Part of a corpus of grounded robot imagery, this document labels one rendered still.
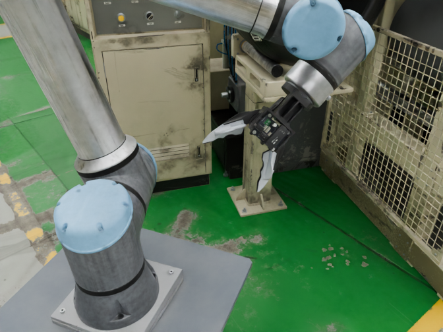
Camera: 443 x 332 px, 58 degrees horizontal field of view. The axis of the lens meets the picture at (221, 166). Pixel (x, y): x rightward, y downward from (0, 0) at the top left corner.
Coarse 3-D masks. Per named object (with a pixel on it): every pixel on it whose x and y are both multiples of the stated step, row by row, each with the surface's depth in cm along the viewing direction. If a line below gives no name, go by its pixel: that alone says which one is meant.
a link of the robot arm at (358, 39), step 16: (352, 16) 72; (352, 32) 72; (368, 32) 72; (336, 48) 72; (352, 48) 72; (368, 48) 73; (320, 64) 73; (336, 64) 72; (352, 64) 74; (336, 80) 74
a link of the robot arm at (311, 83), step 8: (296, 64) 76; (304, 64) 74; (288, 72) 76; (296, 72) 74; (304, 72) 73; (312, 72) 73; (288, 80) 77; (296, 80) 74; (304, 80) 73; (312, 80) 73; (320, 80) 73; (304, 88) 73; (312, 88) 73; (320, 88) 73; (328, 88) 74; (304, 96) 75; (312, 96) 74; (320, 96) 74; (328, 96) 77; (312, 104) 78; (320, 104) 76
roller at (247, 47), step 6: (246, 42) 167; (246, 48) 165; (252, 48) 160; (252, 54) 158; (258, 54) 154; (258, 60) 153; (264, 60) 149; (270, 60) 146; (264, 66) 148; (270, 66) 144; (276, 66) 142; (270, 72) 144; (276, 72) 143; (282, 72) 143
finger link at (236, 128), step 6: (222, 126) 79; (228, 126) 79; (234, 126) 79; (240, 126) 77; (210, 132) 80; (216, 132) 78; (222, 132) 75; (228, 132) 80; (234, 132) 80; (240, 132) 80; (210, 138) 80; (216, 138) 80
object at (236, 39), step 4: (232, 36) 168; (236, 36) 167; (240, 36) 168; (232, 40) 169; (236, 40) 168; (240, 40) 169; (244, 40) 169; (232, 44) 170; (236, 44) 169; (240, 44) 169; (232, 48) 170; (236, 48) 170; (240, 48) 170; (232, 52) 171; (236, 52) 171; (240, 52) 171; (244, 52) 171
